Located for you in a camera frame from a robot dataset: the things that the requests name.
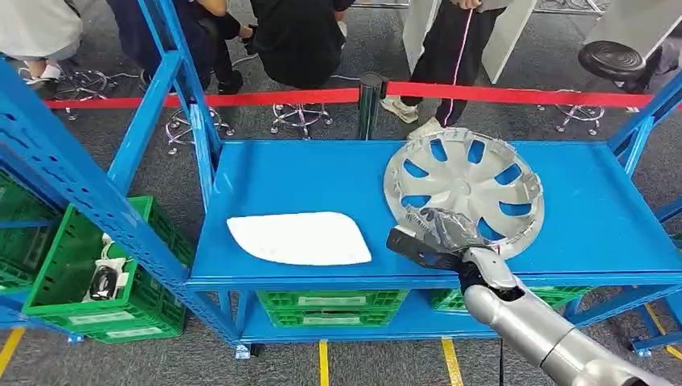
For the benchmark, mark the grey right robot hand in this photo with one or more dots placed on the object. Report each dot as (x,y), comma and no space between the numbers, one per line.
(437,237)

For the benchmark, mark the silver wheel hubcap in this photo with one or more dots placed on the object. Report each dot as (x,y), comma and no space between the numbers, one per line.
(469,184)

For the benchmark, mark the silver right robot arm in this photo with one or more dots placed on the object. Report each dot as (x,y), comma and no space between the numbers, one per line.
(533,325)

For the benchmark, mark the white plastic panel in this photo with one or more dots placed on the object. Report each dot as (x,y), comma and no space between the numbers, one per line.
(298,240)

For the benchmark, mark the person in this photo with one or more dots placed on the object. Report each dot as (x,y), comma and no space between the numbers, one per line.
(437,58)
(37,26)
(133,26)
(298,42)

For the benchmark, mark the chrome stool base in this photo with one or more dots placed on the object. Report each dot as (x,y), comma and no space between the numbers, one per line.
(581,114)
(301,114)
(178,130)
(82,85)

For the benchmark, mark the white board panel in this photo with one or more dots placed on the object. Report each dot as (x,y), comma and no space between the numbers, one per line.
(629,21)
(509,32)
(418,26)

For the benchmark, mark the black stool seat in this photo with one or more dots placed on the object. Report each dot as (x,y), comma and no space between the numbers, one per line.
(612,59)

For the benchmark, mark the white plastic car part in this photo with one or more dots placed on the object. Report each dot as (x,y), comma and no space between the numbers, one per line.
(114,262)

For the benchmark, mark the black stanchion post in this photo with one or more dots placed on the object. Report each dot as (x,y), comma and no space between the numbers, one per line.
(371,106)

